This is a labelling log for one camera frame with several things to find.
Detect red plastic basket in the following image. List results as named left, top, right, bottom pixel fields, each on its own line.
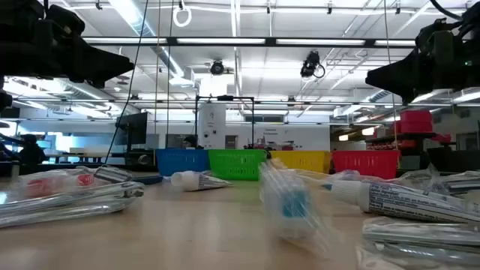
left=331, top=149, right=401, bottom=180

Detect teal toothbrush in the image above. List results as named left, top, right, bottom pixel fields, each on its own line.
left=258, top=159, right=338, bottom=260
left=389, top=163, right=443, bottom=188

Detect blue plastic basket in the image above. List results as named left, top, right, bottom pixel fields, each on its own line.
left=155, top=148, right=211, bottom=177

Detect white toothpaste tube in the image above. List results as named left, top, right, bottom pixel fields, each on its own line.
left=164, top=170, right=233, bottom=192
left=322, top=179, right=480, bottom=225

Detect silver razor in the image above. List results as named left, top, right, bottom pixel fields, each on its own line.
left=0, top=181, right=146, bottom=229
left=355, top=216, right=480, bottom=270

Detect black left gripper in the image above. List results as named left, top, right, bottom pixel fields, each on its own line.
left=35, top=33, right=135, bottom=89

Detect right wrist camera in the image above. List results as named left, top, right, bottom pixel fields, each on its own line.
left=415, top=17, right=451, bottom=50

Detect black monitor on stand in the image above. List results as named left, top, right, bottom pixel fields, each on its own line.
left=114, top=111, right=149, bottom=166

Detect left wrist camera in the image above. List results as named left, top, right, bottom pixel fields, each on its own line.
left=44, top=4, right=86, bottom=37

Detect red storage bins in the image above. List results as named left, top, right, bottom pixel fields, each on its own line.
left=391, top=109, right=435, bottom=134

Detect white cable ring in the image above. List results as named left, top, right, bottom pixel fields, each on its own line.
left=172, top=5, right=193, bottom=28

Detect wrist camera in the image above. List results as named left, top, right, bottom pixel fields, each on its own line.
left=415, top=17, right=451, bottom=50
left=44, top=4, right=86, bottom=37

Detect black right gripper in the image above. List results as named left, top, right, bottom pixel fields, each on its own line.
left=365, top=40, right=480, bottom=106

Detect green plastic basket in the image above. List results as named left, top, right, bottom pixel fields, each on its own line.
left=208, top=148, right=269, bottom=182

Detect black overhead camera with cable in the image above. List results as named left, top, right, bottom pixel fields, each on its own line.
left=299, top=50, right=326, bottom=80

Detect red dental floss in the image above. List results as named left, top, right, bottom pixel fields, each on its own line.
left=16, top=170, right=76, bottom=200
left=70, top=170, right=97, bottom=188

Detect person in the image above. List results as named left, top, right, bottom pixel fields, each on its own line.
left=17, top=133, right=49, bottom=165
left=182, top=134, right=204, bottom=150

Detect dark blue plastic stick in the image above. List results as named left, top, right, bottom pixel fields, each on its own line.
left=131, top=175, right=165, bottom=186

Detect dark cabinet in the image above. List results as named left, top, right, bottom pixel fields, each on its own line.
left=427, top=146, right=480, bottom=173

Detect black hanging cable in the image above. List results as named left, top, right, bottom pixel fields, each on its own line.
left=103, top=0, right=150, bottom=165

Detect round black overhead camera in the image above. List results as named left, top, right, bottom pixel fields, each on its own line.
left=209, top=59, right=226, bottom=77

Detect black equipment box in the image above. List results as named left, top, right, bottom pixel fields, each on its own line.
left=125, top=149, right=157, bottom=168

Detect dark storage shelf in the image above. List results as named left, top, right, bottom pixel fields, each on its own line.
left=365, top=131, right=457, bottom=152

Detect yellow plastic basket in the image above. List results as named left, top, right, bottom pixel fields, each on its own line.
left=269, top=150, right=332, bottom=174

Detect thin black frame stand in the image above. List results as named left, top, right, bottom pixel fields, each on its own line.
left=193, top=94, right=256, bottom=150

